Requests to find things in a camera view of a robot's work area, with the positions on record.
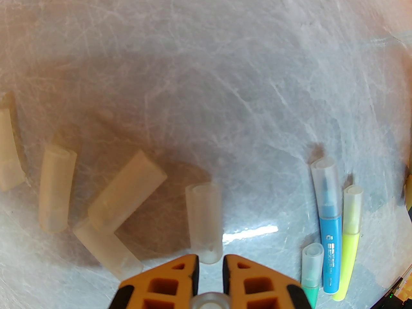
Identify green marker pen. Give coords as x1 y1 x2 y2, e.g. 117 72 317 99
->
302 243 324 309

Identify yellow marker pen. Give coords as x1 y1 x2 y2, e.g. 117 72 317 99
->
332 185 364 302

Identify blue marker pen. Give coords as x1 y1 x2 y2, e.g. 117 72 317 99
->
311 157 343 295

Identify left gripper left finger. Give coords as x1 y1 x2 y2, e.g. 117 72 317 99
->
109 254 200 309

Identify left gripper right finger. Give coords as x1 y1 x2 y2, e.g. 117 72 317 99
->
223 255 313 309

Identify translucent pen cap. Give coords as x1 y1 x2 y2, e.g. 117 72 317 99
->
88 150 168 231
185 182 223 265
0 107 25 192
72 218 144 281
39 145 78 232
192 293 229 309

